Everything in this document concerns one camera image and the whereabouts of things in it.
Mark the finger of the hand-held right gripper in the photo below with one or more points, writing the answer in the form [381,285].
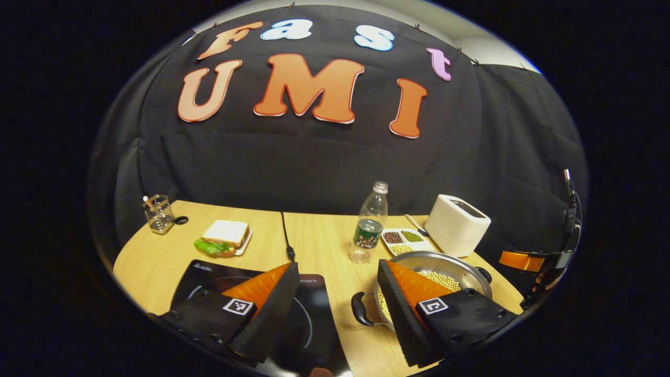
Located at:
[521,261]

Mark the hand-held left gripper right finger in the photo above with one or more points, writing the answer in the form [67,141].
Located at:
[400,319]

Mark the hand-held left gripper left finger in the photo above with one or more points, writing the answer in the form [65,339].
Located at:
[269,319]

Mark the black induction cooktop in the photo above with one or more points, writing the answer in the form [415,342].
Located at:
[314,324]

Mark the soybeans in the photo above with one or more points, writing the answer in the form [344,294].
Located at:
[442,280]

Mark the white toaster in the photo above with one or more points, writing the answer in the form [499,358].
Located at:
[458,228]

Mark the white divided dish of beans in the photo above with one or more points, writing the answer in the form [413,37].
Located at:
[403,240]

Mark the small white plate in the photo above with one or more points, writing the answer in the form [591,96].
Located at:
[245,243]

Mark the sandwich with lettuce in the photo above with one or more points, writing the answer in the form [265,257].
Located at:
[225,235]

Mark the slim grey utensil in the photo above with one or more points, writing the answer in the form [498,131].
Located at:
[417,225]

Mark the clear plastic water bottle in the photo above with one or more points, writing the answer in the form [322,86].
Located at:
[370,220]

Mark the small black cap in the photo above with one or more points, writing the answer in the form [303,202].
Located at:
[181,220]

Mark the black backdrop cloth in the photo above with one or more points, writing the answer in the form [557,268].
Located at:
[314,167]

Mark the row of cloth clips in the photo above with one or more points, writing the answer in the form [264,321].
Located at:
[417,26]

